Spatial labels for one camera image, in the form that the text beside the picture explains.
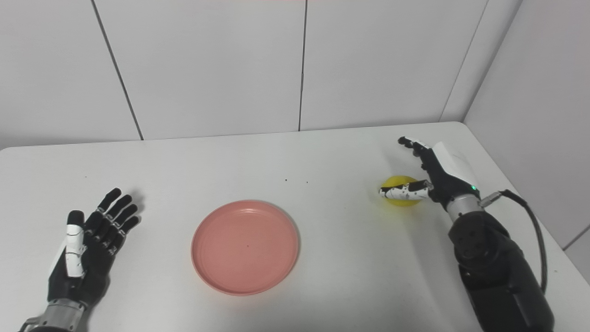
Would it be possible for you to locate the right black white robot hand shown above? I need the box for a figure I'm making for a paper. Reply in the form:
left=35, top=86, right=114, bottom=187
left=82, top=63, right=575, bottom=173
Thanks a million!
left=379, top=136, right=481, bottom=210

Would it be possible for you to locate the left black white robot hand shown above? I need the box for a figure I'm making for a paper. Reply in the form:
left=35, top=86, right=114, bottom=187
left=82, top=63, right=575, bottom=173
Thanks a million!
left=47, top=187, right=141, bottom=308

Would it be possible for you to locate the yellow lemon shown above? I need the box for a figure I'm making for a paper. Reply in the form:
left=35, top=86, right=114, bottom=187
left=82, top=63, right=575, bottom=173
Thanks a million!
left=381, top=175, right=422, bottom=207

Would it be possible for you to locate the pink round plate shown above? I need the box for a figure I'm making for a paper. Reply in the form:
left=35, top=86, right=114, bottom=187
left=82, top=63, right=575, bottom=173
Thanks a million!
left=191, top=200, right=300, bottom=296

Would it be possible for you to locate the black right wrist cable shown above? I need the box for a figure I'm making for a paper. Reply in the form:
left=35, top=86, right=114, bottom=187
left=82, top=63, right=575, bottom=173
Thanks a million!
left=478, top=190, right=548, bottom=294

